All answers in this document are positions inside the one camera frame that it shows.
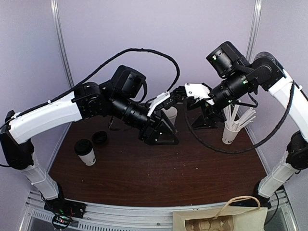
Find white paper cup stack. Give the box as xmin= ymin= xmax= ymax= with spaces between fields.
xmin=164 ymin=107 xmax=178 ymax=125

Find white paper bag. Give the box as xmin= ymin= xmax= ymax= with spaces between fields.
xmin=172 ymin=196 xmax=268 ymax=231

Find cardboard cup carrier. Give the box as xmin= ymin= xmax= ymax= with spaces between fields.
xmin=185 ymin=216 xmax=234 ymax=231

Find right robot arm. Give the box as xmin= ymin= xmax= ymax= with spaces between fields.
xmin=184 ymin=41 xmax=308 ymax=213

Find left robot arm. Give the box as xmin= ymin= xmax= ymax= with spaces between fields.
xmin=0 ymin=65 xmax=179 ymax=214

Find cup holding stirrers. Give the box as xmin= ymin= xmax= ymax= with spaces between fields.
xmin=222 ymin=125 xmax=239 ymax=145

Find white wrapped stirrers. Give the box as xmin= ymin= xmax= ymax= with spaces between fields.
xmin=223 ymin=105 xmax=256 ymax=132

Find black cup lid stack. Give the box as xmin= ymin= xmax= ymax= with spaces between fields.
xmin=91 ymin=131 xmax=108 ymax=144

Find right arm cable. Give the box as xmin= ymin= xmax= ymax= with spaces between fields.
xmin=184 ymin=80 xmax=295 ymax=154

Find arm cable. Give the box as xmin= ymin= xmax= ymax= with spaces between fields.
xmin=0 ymin=48 xmax=181 ymax=126
xmin=184 ymin=80 xmax=295 ymax=154

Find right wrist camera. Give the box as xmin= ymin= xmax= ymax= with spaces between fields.
xmin=184 ymin=83 xmax=214 ymax=105

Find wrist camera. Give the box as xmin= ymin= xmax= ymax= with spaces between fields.
xmin=147 ymin=91 xmax=177 ymax=117
xmin=184 ymin=83 xmax=214 ymax=105

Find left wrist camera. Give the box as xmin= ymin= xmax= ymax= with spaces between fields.
xmin=147 ymin=91 xmax=177 ymax=117

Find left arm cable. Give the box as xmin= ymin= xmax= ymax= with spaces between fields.
xmin=0 ymin=48 xmax=181 ymax=126

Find front aluminium rail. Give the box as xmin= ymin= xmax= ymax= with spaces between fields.
xmin=17 ymin=190 xmax=299 ymax=231

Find right aluminium frame post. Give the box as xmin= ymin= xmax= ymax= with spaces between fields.
xmin=246 ymin=0 xmax=262 ymax=62

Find aluminium frame post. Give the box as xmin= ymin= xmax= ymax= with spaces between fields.
xmin=50 ymin=0 xmax=81 ymax=106
xmin=246 ymin=0 xmax=262 ymax=62

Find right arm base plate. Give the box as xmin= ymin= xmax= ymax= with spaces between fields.
xmin=260 ymin=201 xmax=272 ymax=209

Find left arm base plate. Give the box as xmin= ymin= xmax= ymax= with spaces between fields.
xmin=44 ymin=199 xmax=86 ymax=230

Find left aluminium frame post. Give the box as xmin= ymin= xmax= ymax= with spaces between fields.
xmin=50 ymin=0 xmax=81 ymax=106

